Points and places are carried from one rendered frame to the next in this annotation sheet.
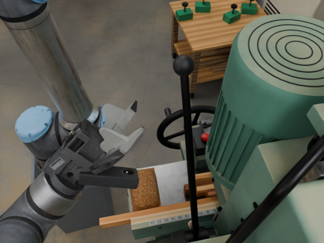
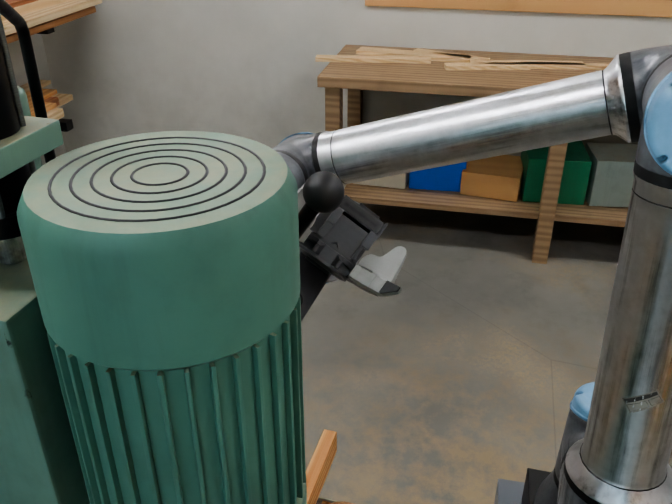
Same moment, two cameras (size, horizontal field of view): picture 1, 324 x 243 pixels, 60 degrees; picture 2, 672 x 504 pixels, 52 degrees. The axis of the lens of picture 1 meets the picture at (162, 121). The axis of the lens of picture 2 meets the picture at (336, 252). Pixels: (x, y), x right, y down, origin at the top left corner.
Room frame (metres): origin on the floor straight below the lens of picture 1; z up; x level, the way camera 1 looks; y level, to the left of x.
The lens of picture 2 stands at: (0.59, -0.50, 1.68)
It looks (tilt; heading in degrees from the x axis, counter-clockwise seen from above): 29 degrees down; 117
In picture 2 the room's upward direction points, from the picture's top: straight up
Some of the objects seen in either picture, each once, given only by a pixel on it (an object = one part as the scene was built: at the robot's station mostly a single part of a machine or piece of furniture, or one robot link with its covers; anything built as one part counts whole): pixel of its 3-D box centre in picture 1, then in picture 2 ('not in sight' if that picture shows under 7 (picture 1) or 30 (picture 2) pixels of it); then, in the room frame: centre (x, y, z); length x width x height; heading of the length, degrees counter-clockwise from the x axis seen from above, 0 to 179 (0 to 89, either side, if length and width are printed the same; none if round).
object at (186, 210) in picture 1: (230, 205); not in sight; (0.28, -0.21, 0.92); 0.60 x 0.02 x 0.05; 101
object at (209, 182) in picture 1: (223, 182); not in sight; (0.35, -0.20, 0.92); 0.26 x 0.02 x 0.05; 101
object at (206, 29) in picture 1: (218, 40); not in sight; (1.80, -0.44, 0.32); 0.66 x 0.57 x 0.64; 105
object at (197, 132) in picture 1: (211, 134); not in sight; (0.49, -0.16, 0.99); 0.13 x 0.11 x 0.06; 101
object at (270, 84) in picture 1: (264, 117); (185, 364); (0.30, -0.18, 1.35); 0.18 x 0.18 x 0.31
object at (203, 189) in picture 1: (225, 187); not in sight; (0.34, -0.20, 0.93); 0.19 x 0.01 x 0.06; 101
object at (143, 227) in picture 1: (232, 210); not in sight; (0.26, -0.21, 0.93); 0.60 x 0.02 x 0.06; 101
